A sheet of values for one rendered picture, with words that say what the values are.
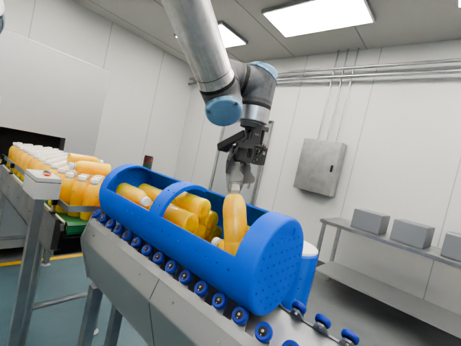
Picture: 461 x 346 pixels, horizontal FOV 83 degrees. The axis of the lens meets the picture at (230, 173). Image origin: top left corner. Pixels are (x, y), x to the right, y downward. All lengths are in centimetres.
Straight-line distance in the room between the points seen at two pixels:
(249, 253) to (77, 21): 546
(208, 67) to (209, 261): 50
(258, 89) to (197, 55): 26
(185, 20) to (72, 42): 520
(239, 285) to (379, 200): 352
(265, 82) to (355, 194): 352
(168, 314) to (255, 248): 39
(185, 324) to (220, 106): 63
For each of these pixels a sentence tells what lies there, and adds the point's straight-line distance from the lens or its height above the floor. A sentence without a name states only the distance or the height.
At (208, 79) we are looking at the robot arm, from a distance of 59.
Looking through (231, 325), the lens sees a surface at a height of 93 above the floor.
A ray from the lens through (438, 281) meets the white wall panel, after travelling 412.
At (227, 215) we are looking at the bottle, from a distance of 77.
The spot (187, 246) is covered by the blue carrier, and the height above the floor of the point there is 108.
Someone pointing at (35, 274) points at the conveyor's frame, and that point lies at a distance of 187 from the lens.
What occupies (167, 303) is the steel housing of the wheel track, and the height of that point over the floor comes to 87.
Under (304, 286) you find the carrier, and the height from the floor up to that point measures 89.
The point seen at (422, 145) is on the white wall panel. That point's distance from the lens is 411.
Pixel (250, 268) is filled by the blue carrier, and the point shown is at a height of 111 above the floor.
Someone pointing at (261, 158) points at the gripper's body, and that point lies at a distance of 77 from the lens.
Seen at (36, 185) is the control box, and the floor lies 106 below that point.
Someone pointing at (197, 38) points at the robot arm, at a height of 157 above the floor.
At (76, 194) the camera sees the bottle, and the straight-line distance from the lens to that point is 153.
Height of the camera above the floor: 136
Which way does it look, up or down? 3 degrees down
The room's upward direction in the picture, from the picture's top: 13 degrees clockwise
